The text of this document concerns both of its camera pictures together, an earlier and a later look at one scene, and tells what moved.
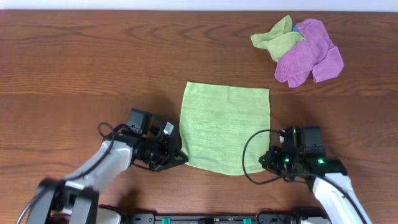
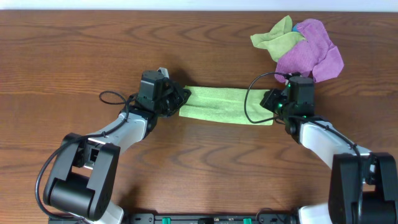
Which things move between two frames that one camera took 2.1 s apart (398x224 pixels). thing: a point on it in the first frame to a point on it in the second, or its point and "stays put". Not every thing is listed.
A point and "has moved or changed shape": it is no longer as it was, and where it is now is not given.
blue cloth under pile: (295, 28) stays put
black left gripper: (171, 150) to (179, 97)
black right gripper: (268, 159) to (270, 96)
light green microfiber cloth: (214, 121) has moved or changed shape
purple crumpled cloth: (316, 54) stays put
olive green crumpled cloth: (281, 35) stays put
